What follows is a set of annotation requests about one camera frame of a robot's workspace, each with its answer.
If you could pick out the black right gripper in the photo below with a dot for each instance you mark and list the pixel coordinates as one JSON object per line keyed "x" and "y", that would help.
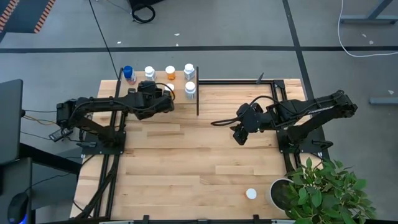
{"x": 253, "y": 118}

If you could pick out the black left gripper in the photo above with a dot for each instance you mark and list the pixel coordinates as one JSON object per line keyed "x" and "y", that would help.
{"x": 152, "y": 104}

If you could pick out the large amber pill vial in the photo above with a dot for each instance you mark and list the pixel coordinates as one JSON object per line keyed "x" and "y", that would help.
{"x": 169, "y": 87}

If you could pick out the white medicine bottle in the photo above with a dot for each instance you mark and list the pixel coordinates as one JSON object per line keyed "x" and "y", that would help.
{"x": 149, "y": 70}

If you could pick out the blue-capped medicine bottle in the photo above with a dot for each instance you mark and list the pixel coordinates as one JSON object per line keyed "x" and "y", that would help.
{"x": 128, "y": 71}

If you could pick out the clear white-capped bottle front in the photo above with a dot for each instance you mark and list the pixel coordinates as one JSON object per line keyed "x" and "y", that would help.
{"x": 190, "y": 86}

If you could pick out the white bottle blue label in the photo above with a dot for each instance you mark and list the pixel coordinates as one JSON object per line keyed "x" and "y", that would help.
{"x": 188, "y": 67}

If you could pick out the white-capped medicine bottle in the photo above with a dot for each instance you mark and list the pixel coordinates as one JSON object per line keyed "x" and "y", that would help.
{"x": 251, "y": 193}

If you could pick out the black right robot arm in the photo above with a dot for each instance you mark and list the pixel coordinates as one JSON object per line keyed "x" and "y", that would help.
{"x": 311, "y": 112}

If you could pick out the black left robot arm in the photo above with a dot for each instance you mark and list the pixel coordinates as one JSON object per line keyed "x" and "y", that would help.
{"x": 102, "y": 102}

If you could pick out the small amber pill vial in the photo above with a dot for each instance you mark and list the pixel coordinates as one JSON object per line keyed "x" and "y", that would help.
{"x": 170, "y": 69}

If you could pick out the black power brick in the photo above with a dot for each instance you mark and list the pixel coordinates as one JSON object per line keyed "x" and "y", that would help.
{"x": 59, "y": 134}

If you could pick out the green plant in white pot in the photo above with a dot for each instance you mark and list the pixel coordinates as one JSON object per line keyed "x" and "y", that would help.
{"x": 323, "y": 193}

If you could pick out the black box on floor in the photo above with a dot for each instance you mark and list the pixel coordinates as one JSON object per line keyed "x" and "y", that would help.
{"x": 143, "y": 2}

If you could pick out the black desk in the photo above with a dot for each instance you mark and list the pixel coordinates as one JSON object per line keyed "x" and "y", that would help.
{"x": 46, "y": 157}

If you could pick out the large black monitor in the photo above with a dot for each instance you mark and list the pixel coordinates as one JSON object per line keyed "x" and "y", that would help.
{"x": 11, "y": 121}

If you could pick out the grey floor bar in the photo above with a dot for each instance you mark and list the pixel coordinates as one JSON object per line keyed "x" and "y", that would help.
{"x": 384, "y": 100}

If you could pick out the dark mat orange stripes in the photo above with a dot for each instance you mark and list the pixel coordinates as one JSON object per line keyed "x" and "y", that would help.
{"x": 25, "y": 15}

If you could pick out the black computer mouse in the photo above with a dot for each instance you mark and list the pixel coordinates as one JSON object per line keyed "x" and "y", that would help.
{"x": 17, "y": 207}

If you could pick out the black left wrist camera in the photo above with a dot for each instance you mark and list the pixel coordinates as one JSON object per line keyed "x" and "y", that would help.
{"x": 149, "y": 86}

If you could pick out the black aluminium table frame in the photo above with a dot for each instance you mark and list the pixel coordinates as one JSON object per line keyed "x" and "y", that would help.
{"x": 236, "y": 82}

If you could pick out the grey desk leg frame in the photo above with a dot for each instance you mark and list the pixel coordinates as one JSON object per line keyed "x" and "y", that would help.
{"x": 367, "y": 19}

